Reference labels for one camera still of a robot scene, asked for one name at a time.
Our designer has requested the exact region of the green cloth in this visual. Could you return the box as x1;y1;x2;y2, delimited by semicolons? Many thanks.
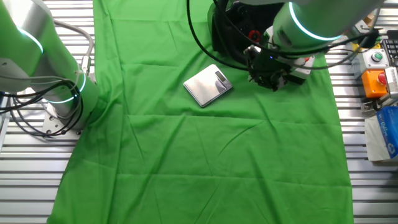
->
46;0;355;224

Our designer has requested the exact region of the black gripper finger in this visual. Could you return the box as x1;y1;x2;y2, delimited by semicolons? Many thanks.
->
271;72;289;93
249;75;272;88

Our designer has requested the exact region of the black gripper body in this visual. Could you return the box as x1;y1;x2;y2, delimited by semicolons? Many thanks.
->
245;46;292;81

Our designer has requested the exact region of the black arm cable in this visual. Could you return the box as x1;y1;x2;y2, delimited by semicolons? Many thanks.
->
185;0;381;71

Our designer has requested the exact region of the silver ribbed camera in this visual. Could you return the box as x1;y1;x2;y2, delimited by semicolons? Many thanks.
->
384;66;398;100

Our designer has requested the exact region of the orange box red button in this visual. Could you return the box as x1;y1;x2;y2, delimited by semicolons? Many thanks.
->
361;68;389;99

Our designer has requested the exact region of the black cable bundle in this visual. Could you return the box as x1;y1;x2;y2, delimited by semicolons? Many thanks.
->
0;79;85;138

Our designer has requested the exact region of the black keyboard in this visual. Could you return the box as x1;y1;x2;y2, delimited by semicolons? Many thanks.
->
381;29;398;68

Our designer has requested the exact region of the silver digital scale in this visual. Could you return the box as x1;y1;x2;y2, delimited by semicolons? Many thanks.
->
182;63;233;108

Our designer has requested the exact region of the grey box green button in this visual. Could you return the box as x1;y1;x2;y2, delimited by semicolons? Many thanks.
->
351;48;391;80

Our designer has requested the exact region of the blue tissue pack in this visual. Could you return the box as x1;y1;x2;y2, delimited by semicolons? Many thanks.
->
363;106;398;162

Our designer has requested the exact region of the wooden block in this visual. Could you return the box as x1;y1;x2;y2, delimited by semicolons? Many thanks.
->
362;11;379;30

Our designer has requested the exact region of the white box red button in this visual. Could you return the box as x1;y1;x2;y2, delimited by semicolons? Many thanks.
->
284;55;315;85

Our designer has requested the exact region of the thick grey cable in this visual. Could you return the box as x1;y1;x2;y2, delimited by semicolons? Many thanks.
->
52;19;96;77

